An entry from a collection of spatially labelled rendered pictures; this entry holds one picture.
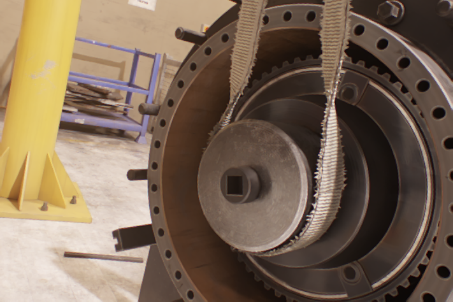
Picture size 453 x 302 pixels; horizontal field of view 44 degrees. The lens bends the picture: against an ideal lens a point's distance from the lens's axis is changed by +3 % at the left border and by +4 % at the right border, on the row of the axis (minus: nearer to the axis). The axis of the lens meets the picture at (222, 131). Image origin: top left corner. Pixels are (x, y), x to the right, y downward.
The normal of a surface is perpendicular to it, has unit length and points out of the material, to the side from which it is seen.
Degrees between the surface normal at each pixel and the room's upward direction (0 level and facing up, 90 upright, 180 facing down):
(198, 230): 49
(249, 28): 94
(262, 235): 90
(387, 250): 90
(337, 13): 100
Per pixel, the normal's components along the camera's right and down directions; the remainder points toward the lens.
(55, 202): -0.39, 0.03
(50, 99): 0.72, 0.24
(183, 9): 0.43, 0.20
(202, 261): 0.62, -0.65
